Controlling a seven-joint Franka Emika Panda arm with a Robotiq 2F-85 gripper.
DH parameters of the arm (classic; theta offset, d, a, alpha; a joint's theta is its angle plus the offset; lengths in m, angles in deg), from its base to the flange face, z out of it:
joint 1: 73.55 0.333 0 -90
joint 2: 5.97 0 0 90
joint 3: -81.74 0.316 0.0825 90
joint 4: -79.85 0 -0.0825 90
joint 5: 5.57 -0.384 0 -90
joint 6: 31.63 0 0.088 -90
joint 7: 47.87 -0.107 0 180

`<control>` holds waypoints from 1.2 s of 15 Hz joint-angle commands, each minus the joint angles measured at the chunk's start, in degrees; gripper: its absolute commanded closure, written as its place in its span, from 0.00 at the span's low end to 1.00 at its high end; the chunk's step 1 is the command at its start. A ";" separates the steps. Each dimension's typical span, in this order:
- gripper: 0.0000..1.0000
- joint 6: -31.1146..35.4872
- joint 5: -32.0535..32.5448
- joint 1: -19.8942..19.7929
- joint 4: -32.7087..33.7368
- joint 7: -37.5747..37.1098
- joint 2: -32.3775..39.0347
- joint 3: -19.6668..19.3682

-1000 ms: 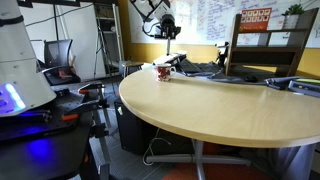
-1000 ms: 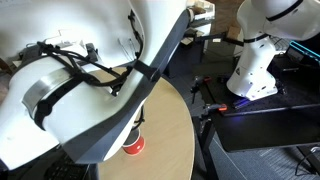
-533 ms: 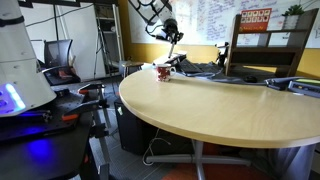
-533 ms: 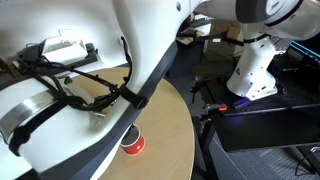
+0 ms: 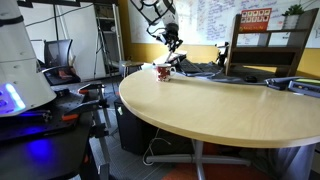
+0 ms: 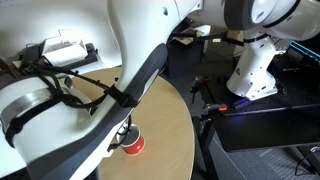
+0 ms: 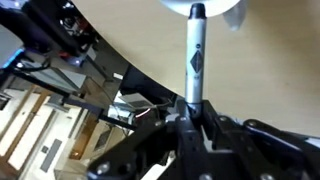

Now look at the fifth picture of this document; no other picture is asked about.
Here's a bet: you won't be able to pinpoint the black device with green screen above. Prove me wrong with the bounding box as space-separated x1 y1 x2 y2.
287 77 320 99

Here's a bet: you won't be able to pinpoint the orange handled black clamp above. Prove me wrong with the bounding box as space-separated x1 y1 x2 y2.
76 82 106 96
61 98 111 122

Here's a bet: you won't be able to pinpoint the grey metal table frame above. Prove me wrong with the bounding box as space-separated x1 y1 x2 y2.
145 138 252 180

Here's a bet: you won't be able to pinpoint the written whiteboard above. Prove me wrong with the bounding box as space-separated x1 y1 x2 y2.
127 0 320 50

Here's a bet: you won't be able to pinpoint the dark wooden shelf unit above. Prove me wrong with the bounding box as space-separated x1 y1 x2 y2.
225 7 320 78

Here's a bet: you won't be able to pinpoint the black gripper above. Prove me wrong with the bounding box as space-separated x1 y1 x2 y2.
163 22 185 55

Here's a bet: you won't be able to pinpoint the red enamel mug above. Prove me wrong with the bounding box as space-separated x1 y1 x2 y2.
155 63 177 83

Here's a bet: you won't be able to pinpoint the small grey side stool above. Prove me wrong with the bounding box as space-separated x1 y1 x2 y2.
118 59 145 79

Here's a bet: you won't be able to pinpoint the red poster with squares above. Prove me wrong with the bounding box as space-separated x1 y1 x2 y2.
238 7 273 34

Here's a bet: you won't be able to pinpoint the white floor cable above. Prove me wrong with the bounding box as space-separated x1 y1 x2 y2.
142 127 173 167

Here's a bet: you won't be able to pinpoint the white cabinet panels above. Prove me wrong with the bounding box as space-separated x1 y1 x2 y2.
15 2 125 82

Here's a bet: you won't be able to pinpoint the black tripod stand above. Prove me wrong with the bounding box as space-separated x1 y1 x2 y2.
92 19 117 80

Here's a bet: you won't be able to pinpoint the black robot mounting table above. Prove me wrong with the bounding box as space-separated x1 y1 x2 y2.
0 85 112 180

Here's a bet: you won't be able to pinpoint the black mesh office chair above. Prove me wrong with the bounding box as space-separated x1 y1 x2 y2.
42 38 82 86

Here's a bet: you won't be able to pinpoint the green potted plant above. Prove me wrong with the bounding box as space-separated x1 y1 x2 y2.
281 3 306 30

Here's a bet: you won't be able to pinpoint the black computer mouse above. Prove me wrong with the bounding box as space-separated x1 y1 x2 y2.
244 74 259 84

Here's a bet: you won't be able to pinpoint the black computer tower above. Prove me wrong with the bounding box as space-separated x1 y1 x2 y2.
113 97 158 156

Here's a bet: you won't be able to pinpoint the black computer keyboard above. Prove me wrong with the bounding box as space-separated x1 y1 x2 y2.
178 58 205 75

